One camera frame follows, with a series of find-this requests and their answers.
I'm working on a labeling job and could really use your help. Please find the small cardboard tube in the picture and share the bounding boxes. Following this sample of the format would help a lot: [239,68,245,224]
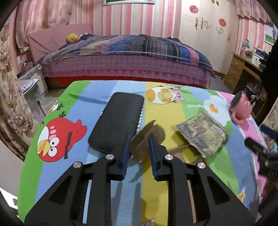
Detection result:
[130,120,165,163]

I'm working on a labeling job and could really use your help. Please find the floral curtain right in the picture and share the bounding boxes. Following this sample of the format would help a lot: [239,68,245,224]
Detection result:
[260,100,277,153]

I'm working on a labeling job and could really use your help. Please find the floral curtain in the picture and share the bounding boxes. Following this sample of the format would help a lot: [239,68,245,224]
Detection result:
[0,23,40,161]
[260,100,277,153]

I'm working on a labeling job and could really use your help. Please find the pink cartoon mug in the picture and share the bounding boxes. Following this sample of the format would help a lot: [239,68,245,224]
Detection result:
[229,91,252,124]

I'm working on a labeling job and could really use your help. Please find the grey printed snack bag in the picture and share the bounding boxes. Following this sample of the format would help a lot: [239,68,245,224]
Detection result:
[175,111,229,157]

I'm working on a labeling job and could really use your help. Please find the cartoon bird tablecloth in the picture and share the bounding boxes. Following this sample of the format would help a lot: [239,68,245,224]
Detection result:
[18,80,265,225]

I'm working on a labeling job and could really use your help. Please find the wooden desk with drawers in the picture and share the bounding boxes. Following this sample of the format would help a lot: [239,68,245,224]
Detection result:
[224,53,268,124]

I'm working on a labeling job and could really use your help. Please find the black zip pouch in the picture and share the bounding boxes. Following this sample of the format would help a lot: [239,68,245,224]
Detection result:
[88,92,144,155]

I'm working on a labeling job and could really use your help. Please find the floral curtain left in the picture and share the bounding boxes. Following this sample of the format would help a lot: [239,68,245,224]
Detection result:
[0,23,40,161]

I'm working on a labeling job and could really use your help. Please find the black hanging garment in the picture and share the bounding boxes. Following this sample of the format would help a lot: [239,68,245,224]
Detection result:
[260,41,278,114]

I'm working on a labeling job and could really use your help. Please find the items on desk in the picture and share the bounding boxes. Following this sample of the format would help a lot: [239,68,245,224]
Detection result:
[245,47,269,67]

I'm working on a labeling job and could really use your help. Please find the silver desk lamp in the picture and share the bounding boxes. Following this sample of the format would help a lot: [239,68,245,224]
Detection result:
[239,39,250,57]

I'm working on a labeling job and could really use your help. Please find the white bedside stool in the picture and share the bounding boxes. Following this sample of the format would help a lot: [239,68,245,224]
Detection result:
[17,63,49,117]

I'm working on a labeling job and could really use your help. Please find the white wardrobe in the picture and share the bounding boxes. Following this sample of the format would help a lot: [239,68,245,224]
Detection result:
[179,0,239,74]

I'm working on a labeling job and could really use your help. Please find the bed with plaid quilt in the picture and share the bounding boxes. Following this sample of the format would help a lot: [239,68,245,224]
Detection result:
[37,34,215,88]

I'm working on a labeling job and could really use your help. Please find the pink window valance right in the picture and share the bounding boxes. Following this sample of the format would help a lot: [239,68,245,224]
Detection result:
[231,0,272,23]

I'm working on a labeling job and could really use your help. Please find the pink bed headboard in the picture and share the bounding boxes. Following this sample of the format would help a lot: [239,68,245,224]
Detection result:
[27,23,93,63]

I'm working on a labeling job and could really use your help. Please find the yellow duck plush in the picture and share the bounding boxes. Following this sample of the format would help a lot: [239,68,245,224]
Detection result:
[66,33,80,43]

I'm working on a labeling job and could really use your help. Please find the pink window curtain left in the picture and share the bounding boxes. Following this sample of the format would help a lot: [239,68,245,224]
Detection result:
[15,0,73,49]

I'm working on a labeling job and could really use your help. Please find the framed wedding photo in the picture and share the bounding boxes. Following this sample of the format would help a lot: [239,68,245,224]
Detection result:
[102,0,155,6]

